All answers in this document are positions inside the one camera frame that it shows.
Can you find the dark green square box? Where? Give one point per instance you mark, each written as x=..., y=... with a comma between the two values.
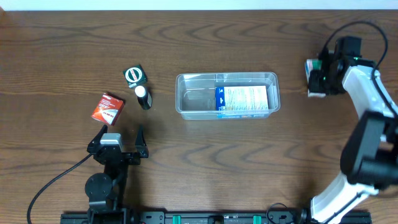
x=135, y=76

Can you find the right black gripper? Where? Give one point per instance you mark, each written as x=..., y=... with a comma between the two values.
x=325, y=79

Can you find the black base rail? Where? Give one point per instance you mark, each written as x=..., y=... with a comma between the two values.
x=277, y=216

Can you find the white green medicine box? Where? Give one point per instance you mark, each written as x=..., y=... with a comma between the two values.
x=313, y=75

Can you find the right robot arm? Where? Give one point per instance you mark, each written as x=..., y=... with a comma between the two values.
x=368, y=162

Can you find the black bottle white cap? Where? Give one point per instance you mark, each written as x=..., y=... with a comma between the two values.
x=144, y=98

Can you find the clear plastic container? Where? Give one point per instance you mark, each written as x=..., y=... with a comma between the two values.
x=195, y=92

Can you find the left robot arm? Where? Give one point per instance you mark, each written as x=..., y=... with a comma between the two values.
x=105, y=190

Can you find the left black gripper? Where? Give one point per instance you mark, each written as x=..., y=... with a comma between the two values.
x=142, y=150

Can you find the red orange small box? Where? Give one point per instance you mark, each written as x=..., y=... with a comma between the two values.
x=108, y=109

